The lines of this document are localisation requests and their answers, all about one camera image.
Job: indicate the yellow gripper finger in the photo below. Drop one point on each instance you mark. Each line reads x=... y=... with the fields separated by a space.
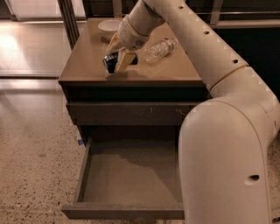
x=124 y=59
x=114 y=44

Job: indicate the white ceramic bowl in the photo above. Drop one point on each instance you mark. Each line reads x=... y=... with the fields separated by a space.
x=108 y=27

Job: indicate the blue tape piece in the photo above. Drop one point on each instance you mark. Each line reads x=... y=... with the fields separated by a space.
x=80 y=142

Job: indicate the clear plastic water bottle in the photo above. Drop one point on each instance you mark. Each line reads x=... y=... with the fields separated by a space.
x=154 y=53

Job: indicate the blue pepsi can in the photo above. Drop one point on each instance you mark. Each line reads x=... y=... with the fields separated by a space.
x=110 y=61

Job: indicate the metal railing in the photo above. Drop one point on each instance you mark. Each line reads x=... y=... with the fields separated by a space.
x=226 y=10

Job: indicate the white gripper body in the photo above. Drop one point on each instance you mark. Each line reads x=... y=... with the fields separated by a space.
x=131 y=37

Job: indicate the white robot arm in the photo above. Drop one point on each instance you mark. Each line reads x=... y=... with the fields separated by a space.
x=223 y=142

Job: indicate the brown drawer cabinet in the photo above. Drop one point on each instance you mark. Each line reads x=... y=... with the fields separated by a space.
x=84 y=79

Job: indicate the open middle drawer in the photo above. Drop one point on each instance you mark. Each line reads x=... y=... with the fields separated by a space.
x=128 y=179

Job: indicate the closed upper drawer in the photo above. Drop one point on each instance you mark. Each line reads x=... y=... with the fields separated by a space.
x=129 y=113

